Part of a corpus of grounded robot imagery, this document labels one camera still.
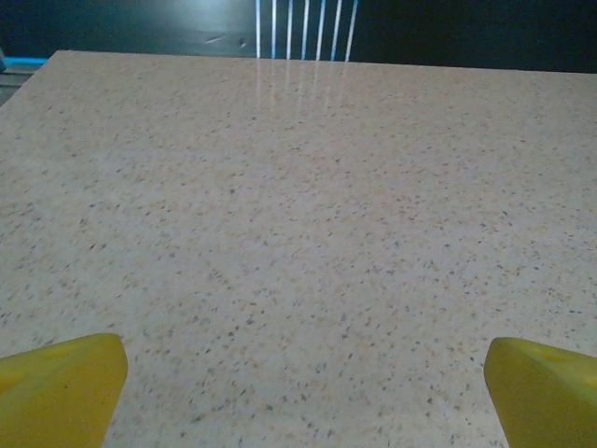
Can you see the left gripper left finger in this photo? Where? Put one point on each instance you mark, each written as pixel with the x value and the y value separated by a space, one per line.
pixel 56 396

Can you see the aluminium left side rail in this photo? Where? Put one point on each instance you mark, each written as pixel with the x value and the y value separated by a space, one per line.
pixel 9 81

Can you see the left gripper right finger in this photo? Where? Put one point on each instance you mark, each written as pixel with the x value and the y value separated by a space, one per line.
pixel 545 401

